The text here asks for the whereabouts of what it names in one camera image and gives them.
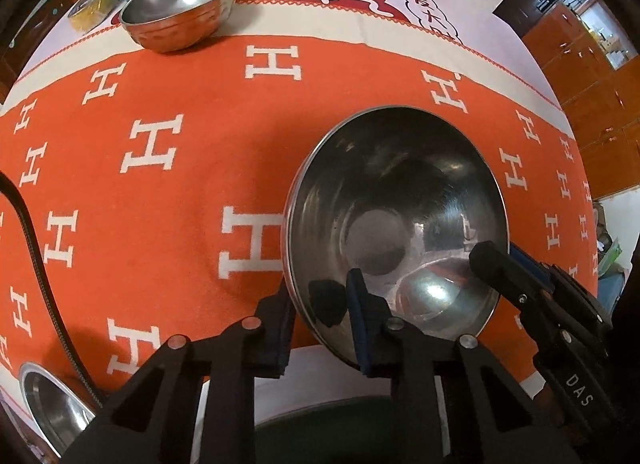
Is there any green packet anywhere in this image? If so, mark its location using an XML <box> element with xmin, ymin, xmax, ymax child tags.
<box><xmin>600</xmin><ymin>237</ymin><xmax>623</xmax><ymax>276</ymax></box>

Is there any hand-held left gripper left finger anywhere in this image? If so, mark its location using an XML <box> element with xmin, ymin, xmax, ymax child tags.
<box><xmin>60</xmin><ymin>280</ymin><xmax>298</xmax><ymax>464</ymax></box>

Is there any yellow foil container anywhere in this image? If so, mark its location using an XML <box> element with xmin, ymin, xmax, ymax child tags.
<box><xmin>67</xmin><ymin>0</ymin><xmax>121</xmax><ymax>35</ymax></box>

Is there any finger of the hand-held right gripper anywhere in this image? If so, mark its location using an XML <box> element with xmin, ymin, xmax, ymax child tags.
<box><xmin>469</xmin><ymin>240</ymin><xmax>552</xmax><ymax>316</ymax></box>
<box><xmin>509</xmin><ymin>243</ymin><xmax>557</xmax><ymax>292</ymax></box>

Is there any large wide-rimmed steel bowl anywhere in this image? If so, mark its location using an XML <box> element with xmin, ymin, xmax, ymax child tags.
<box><xmin>19</xmin><ymin>362</ymin><xmax>97</xmax><ymax>445</ymax></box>

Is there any medium stainless steel bowl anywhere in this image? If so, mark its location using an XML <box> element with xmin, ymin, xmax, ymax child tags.
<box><xmin>282</xmin><ymin>105</ymin><xmax>511</xmax><ymax>371</ymax></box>

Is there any small stainless steel bowl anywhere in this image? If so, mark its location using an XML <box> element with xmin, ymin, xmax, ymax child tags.
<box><xmin>118</xmin><ymin>0</ymin><xmax>241</xmax><ymax>54</ymax></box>

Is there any black braided cable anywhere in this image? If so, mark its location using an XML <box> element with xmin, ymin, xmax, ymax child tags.
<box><xmin>0</xmin><ymin>171</ymin><xmax>107</xmax><ymax>407</ymax></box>

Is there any orange patterned blanket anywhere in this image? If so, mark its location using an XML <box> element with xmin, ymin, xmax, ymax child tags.
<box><xmin>0</xmin><ymin>9</ymin><xmax>601</xmax><ymax>425</ymax></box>

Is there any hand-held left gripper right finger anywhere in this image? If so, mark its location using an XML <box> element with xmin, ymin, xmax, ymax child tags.
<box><xmin>344</xmin><ymin>268</ymin><xmax>584</xmax><ymax>464</ymax></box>

